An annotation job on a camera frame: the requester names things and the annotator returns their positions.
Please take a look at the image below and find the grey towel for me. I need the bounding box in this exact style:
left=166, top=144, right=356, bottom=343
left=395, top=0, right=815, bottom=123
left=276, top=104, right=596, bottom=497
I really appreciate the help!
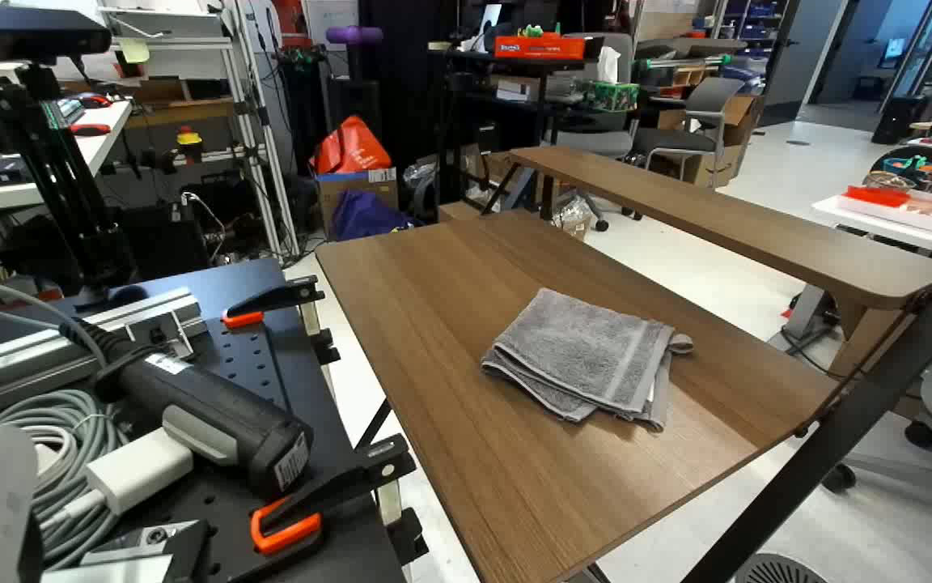
left=481, top=289, right=696, bottom=431

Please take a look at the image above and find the purple blue cloth bag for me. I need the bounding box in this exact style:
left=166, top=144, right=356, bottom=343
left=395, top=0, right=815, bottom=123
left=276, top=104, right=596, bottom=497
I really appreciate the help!
left=330, top=190, right=412, bottom=240

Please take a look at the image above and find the cardboard box on floor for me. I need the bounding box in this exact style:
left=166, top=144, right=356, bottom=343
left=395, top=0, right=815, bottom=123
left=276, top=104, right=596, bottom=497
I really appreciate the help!
left=316, top=167, right=397, bottom=228

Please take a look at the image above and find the orange red bag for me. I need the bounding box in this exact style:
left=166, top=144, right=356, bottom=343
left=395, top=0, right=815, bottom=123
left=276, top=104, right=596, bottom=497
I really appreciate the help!
left=310, top=116, right=392, bottom=175

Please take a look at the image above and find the black orange clamp rear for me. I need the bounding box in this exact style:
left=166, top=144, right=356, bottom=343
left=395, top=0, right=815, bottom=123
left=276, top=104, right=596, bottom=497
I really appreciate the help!
left=220, top=274, right=324, bottom=330

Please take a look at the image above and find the black orange clamp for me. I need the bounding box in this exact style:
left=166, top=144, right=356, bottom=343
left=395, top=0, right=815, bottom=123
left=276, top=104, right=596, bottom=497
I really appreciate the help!
left=220, top=274, right=324, bottom=330
left=248, top=433, right=413, bottom=557

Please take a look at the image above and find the orange box on shelf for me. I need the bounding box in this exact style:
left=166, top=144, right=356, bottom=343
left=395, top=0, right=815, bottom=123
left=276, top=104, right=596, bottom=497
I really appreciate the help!
left=493, top=33, right=585, bottom=63

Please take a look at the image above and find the black perforated breadboard plate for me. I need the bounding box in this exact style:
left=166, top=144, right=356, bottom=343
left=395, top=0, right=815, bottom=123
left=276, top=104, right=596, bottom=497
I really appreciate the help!
left=83, top=259, right=405, bottom=583

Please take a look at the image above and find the black orange clamp front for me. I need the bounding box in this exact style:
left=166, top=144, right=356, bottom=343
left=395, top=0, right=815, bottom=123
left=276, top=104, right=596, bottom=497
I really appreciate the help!
left=248, top=433, right=413, bottom=557

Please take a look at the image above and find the black handheld scanner tool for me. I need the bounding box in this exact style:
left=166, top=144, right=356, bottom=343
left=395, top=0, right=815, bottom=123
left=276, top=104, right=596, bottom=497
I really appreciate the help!
left=116, top=354, right=315, bottom=500

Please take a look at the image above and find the grey office chair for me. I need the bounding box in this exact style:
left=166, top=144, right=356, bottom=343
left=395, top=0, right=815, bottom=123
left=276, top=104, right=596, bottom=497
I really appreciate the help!
left=627, top=78, right=743, bottom=175

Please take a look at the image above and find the white power adapter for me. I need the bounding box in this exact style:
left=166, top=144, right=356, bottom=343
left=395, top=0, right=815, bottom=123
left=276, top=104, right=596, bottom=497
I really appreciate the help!
left=88, top=427, right=194, bottom=514

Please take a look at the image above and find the brown wooden raised shelf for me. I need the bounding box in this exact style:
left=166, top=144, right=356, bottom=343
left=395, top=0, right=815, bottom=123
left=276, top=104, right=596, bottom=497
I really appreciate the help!
left=512, top=146, right=932, bottom=312

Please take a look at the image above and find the white metal shelving rack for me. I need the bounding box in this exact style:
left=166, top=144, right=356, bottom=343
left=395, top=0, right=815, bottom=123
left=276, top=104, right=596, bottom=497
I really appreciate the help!
left=103, top=0, right=302, bottom=261

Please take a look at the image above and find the white table at left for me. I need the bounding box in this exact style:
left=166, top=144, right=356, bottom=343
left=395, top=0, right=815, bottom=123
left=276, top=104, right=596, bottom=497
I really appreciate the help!
left=0, top=96, right=136, bottom=220

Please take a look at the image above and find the white table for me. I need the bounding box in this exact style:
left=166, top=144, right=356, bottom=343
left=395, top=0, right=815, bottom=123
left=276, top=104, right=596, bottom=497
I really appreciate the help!
left=815, top=190, right=932, bottom=252
left=0, top=96, right=136, bottom=220

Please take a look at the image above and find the white table at right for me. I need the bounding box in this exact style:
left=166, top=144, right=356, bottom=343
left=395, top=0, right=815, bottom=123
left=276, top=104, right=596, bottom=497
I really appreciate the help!
left=815, top=190, right=932, bottom=252

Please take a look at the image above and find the silver aluminium extrusion bar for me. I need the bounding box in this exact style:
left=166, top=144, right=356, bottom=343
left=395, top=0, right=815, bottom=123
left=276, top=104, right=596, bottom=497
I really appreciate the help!
left=0, top=289, right=208, bottom=408

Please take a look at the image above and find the black diagonal desk strut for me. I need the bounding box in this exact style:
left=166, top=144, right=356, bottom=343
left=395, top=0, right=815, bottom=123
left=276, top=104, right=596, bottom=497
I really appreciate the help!
left=683, top=301, right=932, bottom=583

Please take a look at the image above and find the black tripod camera stand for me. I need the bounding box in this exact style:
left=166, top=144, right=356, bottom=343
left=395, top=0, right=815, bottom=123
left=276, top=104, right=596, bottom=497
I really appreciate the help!
left=0, top=63, right=136, bottom=289

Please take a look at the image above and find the grey coiled cable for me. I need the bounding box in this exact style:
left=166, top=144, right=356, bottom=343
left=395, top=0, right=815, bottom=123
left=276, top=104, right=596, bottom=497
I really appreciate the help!
left=0, top=387, right=129, bottom=573

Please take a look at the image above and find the black camera on tripod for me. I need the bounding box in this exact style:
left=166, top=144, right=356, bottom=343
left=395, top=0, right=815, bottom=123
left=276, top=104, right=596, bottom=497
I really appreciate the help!
left=0, top=6, right=109, bottom=63

